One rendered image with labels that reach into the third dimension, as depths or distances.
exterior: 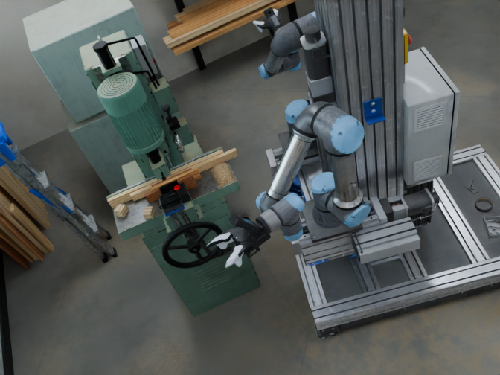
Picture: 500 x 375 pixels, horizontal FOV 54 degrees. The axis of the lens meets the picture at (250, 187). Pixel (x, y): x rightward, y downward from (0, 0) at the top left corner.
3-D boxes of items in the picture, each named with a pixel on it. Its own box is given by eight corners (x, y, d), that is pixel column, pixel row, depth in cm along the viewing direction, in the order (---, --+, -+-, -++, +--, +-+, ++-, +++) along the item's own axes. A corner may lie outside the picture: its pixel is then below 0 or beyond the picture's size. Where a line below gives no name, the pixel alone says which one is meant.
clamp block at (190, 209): (170, 231, 224) (164, 219, 218) (164, 211, 233) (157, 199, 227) (200, 218, 225) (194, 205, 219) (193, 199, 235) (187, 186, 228)
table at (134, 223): (126, 256, 225) (120, 248, 220) (115, 210, 245) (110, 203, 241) (248, 202, 230) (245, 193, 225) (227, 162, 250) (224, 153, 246)
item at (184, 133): (178, 149, 247) (170, 131, 239) (175, 140, 252) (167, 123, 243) (196, 140, 248) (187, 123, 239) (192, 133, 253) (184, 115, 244)
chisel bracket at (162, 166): (158, 182, 231) (152, 170, 224) (152, 164, 240) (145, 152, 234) (172, 175, 231) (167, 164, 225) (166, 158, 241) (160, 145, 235)
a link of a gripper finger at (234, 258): (237, 277, 161) (249, 255, 167) (231, 266, 157) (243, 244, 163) (229, 276, 163) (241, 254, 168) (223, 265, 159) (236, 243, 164)
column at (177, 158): (147, 184, 259) (82, 71, 207) (139, 158, 274) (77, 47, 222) (187, 167, 261) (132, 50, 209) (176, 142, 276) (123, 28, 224)
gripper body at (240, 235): (247, 260, 168) (274, 239, 171) (239, 244, 162) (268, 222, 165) (235, 248, 173) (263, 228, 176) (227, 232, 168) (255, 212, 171)
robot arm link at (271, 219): (277, 215, 166) (264, 204, 172) (267, 222, 165) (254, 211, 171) (283, 230, 171) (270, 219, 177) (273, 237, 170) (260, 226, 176)
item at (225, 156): (133, 202, 238) (130, 196, 235) (132, 199, 240) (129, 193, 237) (238, 155, 243) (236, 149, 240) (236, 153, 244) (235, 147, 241)
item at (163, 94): (164, 117, 235) (152, 92, 224) (159, 108, 241) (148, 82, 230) (180, 111, 236) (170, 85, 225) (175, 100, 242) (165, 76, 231)
